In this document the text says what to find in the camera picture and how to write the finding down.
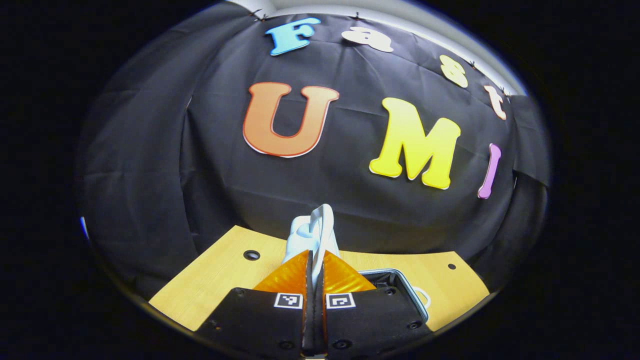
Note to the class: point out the light blue suitcase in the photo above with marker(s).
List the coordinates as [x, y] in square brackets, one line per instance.
[305, 240]

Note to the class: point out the black backdrop cloth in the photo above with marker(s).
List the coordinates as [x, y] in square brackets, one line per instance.
[225, 190]

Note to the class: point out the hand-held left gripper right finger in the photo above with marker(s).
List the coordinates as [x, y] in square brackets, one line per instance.
[323, 325]

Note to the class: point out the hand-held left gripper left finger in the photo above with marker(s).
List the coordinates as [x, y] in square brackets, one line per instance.
[308, 320]

